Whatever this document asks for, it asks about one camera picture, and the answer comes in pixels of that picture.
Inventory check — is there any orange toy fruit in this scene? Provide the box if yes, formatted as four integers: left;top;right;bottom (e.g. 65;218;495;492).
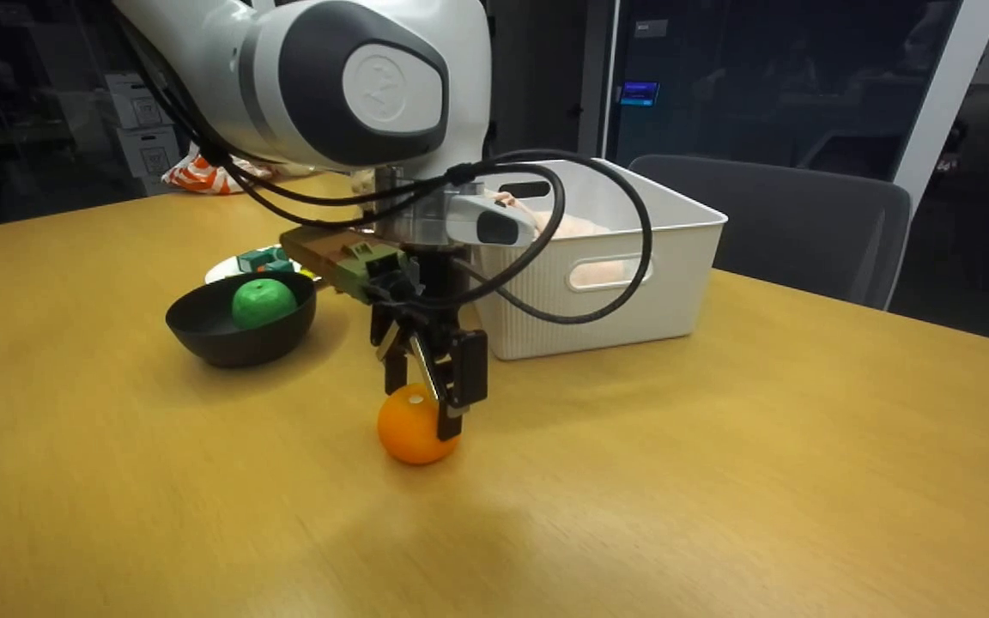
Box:
379;385;456;467

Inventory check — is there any orange white plastic bag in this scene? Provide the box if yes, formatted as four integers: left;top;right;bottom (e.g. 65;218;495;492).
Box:
160;147;242;197

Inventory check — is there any white paper plate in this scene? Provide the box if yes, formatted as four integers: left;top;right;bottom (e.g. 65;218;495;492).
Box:
203;244;310;281

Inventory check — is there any large green block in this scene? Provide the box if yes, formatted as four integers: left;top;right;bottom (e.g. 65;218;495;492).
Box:
236;246;297;276

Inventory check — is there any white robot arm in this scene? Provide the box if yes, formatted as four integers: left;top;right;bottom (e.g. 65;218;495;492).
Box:
111;0;518;441

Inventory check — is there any white plastic bin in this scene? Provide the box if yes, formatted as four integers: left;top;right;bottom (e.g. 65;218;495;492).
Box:
479;159;728;360

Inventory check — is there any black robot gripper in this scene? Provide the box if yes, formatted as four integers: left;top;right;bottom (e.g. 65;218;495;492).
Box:
369;251;488;441

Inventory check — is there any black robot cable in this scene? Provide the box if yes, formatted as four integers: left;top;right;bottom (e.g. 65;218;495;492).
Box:
136;44;658;329

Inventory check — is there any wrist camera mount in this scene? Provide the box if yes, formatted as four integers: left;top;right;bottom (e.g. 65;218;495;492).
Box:
281;227;414;307

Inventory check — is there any grey office chair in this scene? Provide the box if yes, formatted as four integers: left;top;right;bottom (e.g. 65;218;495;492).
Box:
631;155;910;311

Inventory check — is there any green toy apple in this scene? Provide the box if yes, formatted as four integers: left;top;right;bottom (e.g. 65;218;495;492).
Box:
231;280;297;329

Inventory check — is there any black bowl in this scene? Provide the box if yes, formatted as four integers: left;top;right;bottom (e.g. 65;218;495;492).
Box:
164;273;316;367

